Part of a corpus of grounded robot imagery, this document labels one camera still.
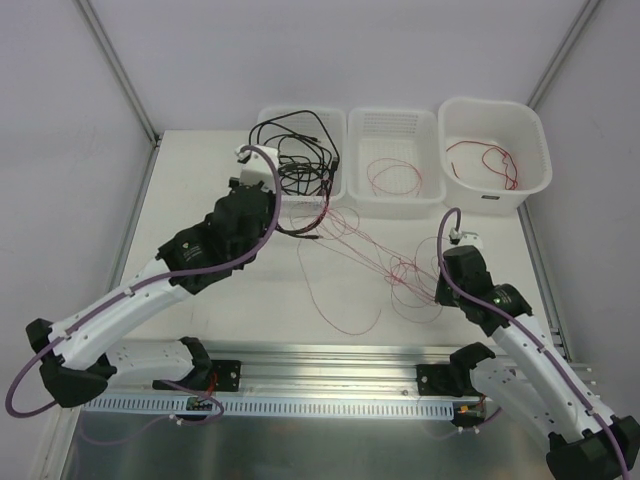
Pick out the black HDMI cable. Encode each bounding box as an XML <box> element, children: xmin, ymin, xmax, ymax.
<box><xmin>274</xmin><ymin>194</ymin><xmax>334</xmax><ymax>240</ymax></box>

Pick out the thin pink wire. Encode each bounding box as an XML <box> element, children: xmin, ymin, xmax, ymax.
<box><xmin>289</xmin><ymin>192</ymin><xmax>446</xmax><ymax>336</ymax></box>

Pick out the thin black micro USB cable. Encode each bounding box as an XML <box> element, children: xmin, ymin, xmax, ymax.
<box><xmin>269</xmin><ymin>130</ymin><xmax>339</xmax><ymax>196</ymax></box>

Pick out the thick black printed cable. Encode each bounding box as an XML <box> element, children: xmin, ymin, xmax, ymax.
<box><xmin>248</xmin><ymin>109</ymin><xmax>344</xmax><ymax>199</ymax></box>

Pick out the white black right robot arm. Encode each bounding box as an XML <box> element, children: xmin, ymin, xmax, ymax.
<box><xmin>436</xmin><ymin>246</ymin><xmax>639</xmax><ymax>479</ymax></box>

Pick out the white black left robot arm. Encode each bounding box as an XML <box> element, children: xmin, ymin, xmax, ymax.
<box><xmin>26</xmin><ymin>183</ymin><xmax>281</xmax><ymax>408</ymax></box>

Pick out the white perforated left basket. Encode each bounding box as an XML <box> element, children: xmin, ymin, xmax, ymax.
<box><xmin>249</xmin><ymin>106</ymin><xmax>347</xmax><ymax>208</ymax></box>

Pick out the white perforated basket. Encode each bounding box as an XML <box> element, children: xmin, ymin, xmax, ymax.
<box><xmin>249</xmin><ymin>106</ymin><xmax>347</xmax><ymax>208</ymax></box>
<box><xmin>346</xmin><ymin>108</ymin><xmax>446</xmax><ymax>220</ymax></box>

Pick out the white perforated middle basket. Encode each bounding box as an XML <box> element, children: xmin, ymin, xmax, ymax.
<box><xmin>346</xmin><ymin>108</ymin><xmax>446</xmax><ymax>220</ymax></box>

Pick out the white deep right basket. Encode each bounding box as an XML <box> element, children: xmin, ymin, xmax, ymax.
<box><xmin>437</xmin><ymin>97</ymin><xmax>553</xmax><ymax>215</ymax></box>

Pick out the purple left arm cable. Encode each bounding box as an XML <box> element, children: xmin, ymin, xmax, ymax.
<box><xmin>4</xmin><ymin>152</ymin><xmax>282</xmax><ymax>419</ymax></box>

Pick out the pink wire in middle basket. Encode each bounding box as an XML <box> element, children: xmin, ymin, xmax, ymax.
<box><xmin>367</xmin><ymin>158</ymin><xmax>424</xmax><ymax>196</ymax></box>

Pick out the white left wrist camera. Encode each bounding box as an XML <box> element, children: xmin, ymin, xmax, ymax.
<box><xmin>236</xmin><ymin>145</ymin><xmax>276</xmax><ymax>192</ymax></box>

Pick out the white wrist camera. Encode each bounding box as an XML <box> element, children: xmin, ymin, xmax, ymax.
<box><xmin>448</xmin><ymin>228</ymin><xmax>484</xmax><ymax>250</ymax></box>
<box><xmin>236</xmin><ymin>145</ymin><xmax>276</xmax><ymax>192</ymax></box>

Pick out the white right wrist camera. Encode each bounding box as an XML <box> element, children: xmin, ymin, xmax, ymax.
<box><xmin>448</xmin><ymin>228</ymin><xmax>484</xmax><ymax>250</ymax></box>

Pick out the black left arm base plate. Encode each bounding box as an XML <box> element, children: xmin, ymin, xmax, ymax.
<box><xmin>173</xmin><ymin>358</ymin><xmax>242</xmax><ymax>392</ymax></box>

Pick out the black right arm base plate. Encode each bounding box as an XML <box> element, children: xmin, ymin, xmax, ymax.
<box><xmin>416</xmin><ymin>364</ymin><xmax>481</xmax><ymax>398</ymax></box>

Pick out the aluminium rail frame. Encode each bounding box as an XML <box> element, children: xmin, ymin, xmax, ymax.
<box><xmin>62</xmin><ymin>129</ymin><xmax>621</xmax><ymax>480</ymax></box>

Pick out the left aluminium corner post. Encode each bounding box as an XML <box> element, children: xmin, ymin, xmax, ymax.
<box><xmin>73</xmin><ymin>0</ymin><xmax>161</xmax><ymax>146</ymax></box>

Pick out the aluminium corner post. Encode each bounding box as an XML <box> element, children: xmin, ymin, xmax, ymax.
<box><xmin>526</xmin><ymin>0</ymin><xmax>606</xmax><ymax>111</ymax></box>
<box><xmin>73</xmin><ymin>0</ymin><xmax>161</xmax><ymax>146</ymax></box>

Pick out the white slotted cable duct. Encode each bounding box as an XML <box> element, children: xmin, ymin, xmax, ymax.
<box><xmin>84</xmin><ymin>394</ymin><xmax>454</xmax><ymax>421</ymax></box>

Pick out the right aluminium corner post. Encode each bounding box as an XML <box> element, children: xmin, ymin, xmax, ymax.
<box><xmin>526</xmin><ymin>0</ymin><xmax>606</xmax><ymax>111</ymax></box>

